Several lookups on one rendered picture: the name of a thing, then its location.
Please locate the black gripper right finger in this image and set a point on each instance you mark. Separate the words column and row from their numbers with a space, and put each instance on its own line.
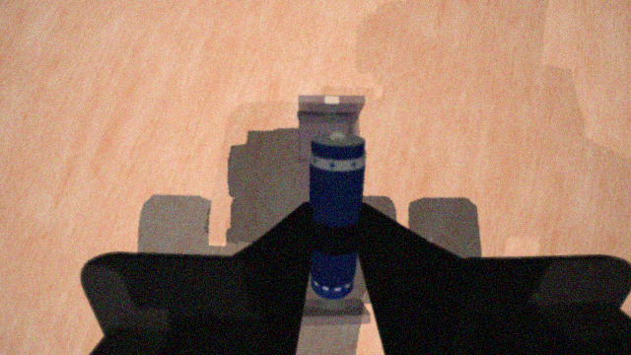
column 429, row 301

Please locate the dark blue battery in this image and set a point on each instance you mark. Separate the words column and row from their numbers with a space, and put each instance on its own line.
column 337, row 168

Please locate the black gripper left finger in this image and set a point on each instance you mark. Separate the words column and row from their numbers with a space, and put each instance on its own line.
column 258, row 293

